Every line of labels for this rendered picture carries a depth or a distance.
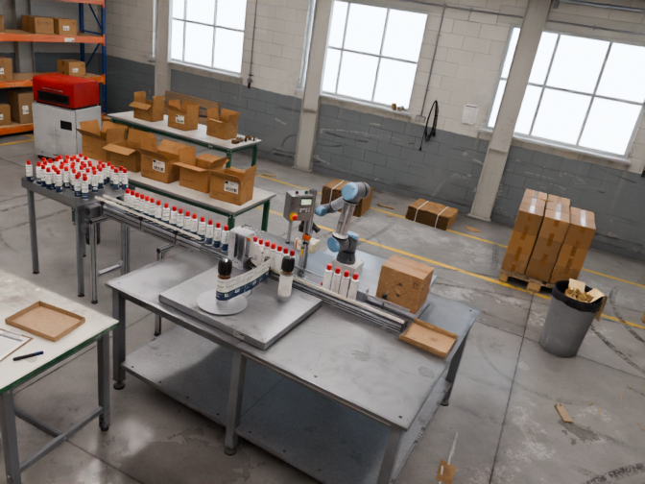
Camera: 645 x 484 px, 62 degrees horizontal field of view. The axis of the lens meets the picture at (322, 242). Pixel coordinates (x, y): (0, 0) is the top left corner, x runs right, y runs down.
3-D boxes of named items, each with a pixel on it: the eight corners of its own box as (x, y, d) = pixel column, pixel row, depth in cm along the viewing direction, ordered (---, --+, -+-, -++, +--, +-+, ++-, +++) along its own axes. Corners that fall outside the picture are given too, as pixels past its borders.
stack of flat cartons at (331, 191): (319, 206, 790) (322, 185, 777) (330, 197, 837) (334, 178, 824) (360, 217, 772) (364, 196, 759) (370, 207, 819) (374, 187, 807)
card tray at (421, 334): (398, 339, 334) (400, 334, 332) (413, 323, 356) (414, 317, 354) (444, 358, 322) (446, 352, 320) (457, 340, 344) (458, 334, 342)
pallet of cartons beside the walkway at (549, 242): (570, 302, 614) (597, 230, 579) (496, 280, 640) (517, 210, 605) (570, 266, 718) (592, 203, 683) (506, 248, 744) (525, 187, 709)
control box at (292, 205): (282, 216, 372) (285, 190, 365) (304, 215, 380) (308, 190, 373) (288, 222, 364) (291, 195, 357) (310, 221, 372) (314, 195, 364)
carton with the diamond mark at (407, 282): (374, 299, 373) (381, 264, 363) (387, 286, 393) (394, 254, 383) (415, 314, 362) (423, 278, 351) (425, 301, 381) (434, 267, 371)
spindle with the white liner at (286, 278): (274, 298, 348) (279, 256, 337) (281, 293, 356) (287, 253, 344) (285, 302, 345) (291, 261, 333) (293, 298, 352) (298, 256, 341)
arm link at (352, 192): (347, 253, 397) (369, 185, 374) (334, 256, 387) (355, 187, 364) (337, 245, 404) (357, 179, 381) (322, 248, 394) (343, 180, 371)
